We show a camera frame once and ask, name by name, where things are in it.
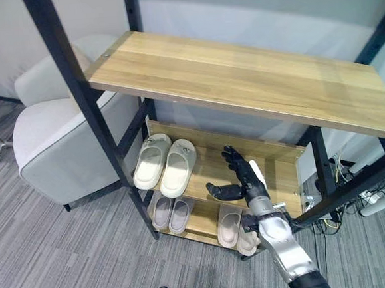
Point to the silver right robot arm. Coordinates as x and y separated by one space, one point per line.
283 240

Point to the black metal rack frame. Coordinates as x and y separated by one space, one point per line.
58 44

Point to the grey-pink slipper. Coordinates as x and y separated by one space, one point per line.
161 213
180 216

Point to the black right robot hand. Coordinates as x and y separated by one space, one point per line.
249 183

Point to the large wooden shelf board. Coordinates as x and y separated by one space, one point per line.
241 80

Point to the low wooden shelf board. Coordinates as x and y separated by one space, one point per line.
198 218

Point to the cream slipper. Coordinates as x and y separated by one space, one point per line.
178 170
149 165

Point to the white armchair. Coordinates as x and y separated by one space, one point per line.
52 141

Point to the beige slipper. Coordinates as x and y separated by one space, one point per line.
246 243
229 228

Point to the wooden shelf with back lip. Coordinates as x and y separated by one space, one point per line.
211 170

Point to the white power strip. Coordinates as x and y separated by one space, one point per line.
369 196

